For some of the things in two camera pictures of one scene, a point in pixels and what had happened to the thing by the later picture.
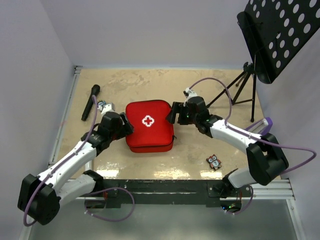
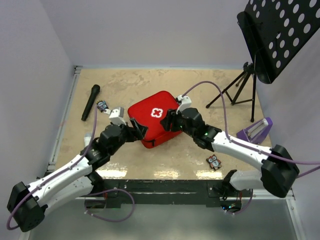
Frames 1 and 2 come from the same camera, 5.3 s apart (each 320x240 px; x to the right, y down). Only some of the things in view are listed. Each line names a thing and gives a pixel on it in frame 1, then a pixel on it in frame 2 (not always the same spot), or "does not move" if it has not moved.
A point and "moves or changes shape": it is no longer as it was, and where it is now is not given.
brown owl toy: x=215 y=163 does not move
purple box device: x=261 y=127 does not move
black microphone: x=95 y=90 does not move
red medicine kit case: x=152 y=132 moves or changes shape
